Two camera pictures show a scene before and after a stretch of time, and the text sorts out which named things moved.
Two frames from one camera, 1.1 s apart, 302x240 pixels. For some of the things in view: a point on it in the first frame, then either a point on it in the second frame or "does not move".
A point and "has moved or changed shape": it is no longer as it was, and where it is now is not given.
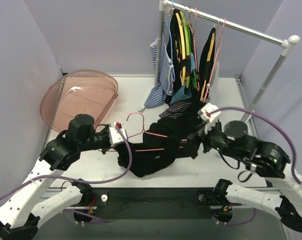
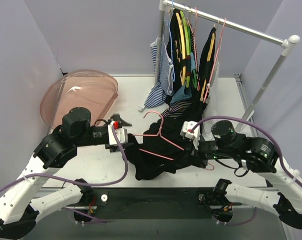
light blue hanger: (171, 1) does not move
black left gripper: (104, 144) → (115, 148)
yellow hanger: (183, 70) does not move
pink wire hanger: (143, 129) → (161, 133)
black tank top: (161, 143) has moved or changed shape
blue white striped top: (163, 69) does not move
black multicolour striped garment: (176, 110) does not move
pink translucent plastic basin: (88, 92) does not move
